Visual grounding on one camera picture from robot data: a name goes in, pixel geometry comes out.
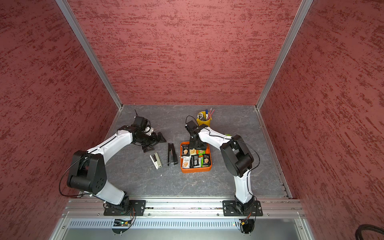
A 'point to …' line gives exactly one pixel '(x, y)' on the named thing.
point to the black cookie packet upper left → (185, 150)
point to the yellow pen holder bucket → (204, 121)
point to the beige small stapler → (155, 159)
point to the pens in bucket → (200, 116)
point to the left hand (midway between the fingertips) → (160, 146)
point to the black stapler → (172, 156)
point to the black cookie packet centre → (194, 161)
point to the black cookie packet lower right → (206, 160)
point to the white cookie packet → (186, 162)
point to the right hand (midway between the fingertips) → (196, 149)
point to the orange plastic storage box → (201, 169)
